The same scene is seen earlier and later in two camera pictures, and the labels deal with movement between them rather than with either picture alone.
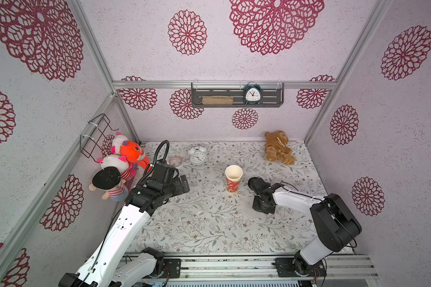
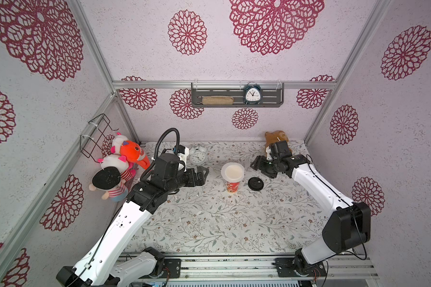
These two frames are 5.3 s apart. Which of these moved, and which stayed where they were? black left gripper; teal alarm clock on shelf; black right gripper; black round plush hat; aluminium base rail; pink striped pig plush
Moved: black right gripper; black left gripper
Stayed: teal alarm clock on shelf; pink striped pig plush; black round plush hat; aluminium base rail
